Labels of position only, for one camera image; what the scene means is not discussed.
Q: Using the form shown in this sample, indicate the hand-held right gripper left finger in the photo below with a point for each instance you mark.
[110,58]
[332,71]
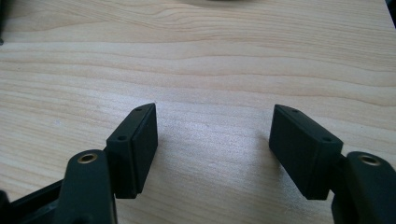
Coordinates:
[134,155]

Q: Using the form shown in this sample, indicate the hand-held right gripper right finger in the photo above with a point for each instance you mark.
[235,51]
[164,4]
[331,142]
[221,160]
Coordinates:
[303,155]

